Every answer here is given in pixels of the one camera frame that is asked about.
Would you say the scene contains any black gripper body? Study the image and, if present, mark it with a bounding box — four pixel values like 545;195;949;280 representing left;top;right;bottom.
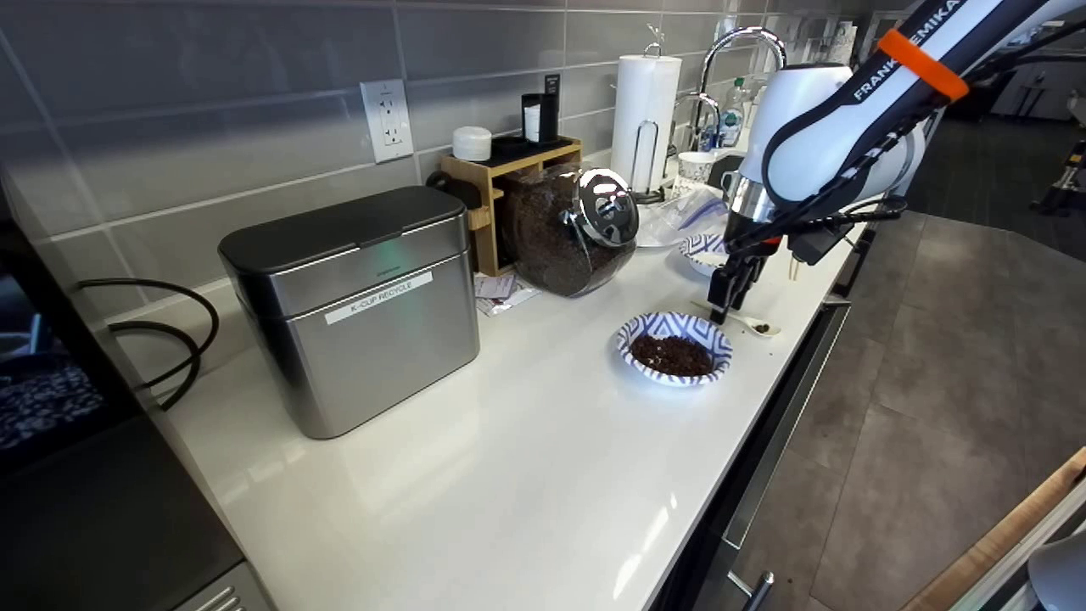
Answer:
717;215;783;281

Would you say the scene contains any clear plastic zip bag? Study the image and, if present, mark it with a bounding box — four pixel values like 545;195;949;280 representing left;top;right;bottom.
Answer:
632;185;728;254

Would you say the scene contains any large coffee bean pile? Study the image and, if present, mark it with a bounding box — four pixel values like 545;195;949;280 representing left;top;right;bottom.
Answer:
628;331;722;381

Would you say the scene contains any patterned paper cup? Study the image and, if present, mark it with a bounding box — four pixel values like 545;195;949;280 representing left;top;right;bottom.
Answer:
672;146;722;186

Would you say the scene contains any soap bottle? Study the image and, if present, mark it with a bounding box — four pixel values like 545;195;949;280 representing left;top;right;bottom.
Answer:
717;74;752;152

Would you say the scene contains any white paper towel roll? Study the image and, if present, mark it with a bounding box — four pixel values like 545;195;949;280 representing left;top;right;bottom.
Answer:
609;52;684;196

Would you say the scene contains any tall chrome gooseneck faucet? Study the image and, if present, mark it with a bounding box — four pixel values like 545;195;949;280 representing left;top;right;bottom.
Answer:
690;21;794;152

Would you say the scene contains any white paper packet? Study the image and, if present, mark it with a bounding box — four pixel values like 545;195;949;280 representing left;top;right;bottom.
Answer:
471;267;533;318

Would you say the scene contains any tall black device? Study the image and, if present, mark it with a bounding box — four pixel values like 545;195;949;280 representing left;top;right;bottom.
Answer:
538;72;568;146

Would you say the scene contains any black box with white label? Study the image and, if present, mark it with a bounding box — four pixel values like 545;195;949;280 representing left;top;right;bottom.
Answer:
517;89;545;151

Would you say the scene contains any wooden countertop rack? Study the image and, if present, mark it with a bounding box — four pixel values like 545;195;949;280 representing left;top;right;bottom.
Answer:
432;133;592;280

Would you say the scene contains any dark kitchen cabinet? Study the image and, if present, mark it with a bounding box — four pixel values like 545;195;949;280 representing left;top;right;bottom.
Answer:
653;218;882;611

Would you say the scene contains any small white jar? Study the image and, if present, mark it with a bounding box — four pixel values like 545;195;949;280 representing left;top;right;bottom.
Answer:
447;124;500;167

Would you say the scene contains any dark chair base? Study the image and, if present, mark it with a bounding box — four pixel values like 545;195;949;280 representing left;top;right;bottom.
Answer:
1033;91;1086;220

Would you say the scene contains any wooden board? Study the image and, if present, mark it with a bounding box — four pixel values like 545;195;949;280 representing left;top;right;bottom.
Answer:
903;445;1086;611

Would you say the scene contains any stainless steel lidded bin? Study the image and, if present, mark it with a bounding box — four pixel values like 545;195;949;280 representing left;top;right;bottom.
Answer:
215;185;484;445

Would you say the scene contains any grey round object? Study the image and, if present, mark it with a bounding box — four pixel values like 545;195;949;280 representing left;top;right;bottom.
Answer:
1020;530;1086;611

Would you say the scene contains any dark grey appliance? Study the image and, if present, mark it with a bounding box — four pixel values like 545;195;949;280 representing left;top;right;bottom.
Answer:
0;414;275;611

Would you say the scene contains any black monitor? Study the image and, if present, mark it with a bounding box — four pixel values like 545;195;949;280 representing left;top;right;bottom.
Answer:
0;207;152;469

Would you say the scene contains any wire paper towel holder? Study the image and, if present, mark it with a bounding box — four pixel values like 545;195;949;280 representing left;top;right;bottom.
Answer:
626;21;672;207

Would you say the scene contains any orange strap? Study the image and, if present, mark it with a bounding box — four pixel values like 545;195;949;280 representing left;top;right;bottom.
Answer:
873;23;974;104

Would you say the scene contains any steel bar drawer handle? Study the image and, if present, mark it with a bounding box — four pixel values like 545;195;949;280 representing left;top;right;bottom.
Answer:
726;568;779;611

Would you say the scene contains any white wall outlet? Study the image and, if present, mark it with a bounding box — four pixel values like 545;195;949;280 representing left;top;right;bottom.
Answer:
357;74;419;167

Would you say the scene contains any black power cable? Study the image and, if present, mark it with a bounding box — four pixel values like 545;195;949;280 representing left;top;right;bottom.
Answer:
70;274;224;414

